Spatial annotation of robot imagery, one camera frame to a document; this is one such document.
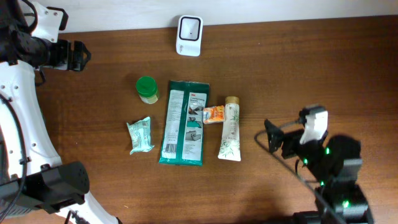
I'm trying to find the white tube with gold cap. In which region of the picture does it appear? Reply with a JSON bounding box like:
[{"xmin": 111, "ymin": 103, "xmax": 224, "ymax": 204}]
[{"xmin": 218, "ymin": 96, "xmax": 241, "ymax": 161}]

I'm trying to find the orange snack packet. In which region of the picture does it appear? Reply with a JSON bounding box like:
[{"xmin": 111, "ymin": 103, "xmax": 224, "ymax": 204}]
[{"xmin": 203, "ymin": 105, "xmax": 225, "ymax": 124}]

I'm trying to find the green lid spice jar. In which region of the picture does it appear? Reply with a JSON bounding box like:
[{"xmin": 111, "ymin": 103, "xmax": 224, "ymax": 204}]
[{"xmin": 136, "ymin": 76, "xmax": 159, "ymax": 104}]

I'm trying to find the pale green wipes packet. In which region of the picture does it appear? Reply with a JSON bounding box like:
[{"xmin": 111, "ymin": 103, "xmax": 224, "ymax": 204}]
[{"xmin": 126, "ymin": 116, "xmax": 154, "ymax": 155}]

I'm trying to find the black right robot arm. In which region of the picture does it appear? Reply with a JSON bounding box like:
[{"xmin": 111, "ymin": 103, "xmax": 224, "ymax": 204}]
[{"xmin": 264, "ymin": 105, "xmax": 374, "ymax": 224}]

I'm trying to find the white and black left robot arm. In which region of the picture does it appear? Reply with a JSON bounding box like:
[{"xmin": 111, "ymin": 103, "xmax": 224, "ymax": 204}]
[{"xmin": 1, "ymin": 1, "xmax": 119, "ymax": 223}]

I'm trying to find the white barcode scanner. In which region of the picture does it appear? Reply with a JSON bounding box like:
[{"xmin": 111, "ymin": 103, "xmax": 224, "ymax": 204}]
[{"xmin": 176, "ymin": 15, "xmax": 203, "ymax": 57}]

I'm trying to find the black camera cable right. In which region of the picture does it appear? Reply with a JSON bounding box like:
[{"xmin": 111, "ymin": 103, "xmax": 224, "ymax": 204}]
[{"xmin": 254, "ymin": 117, "xmax": 346, "ymax": 224}]

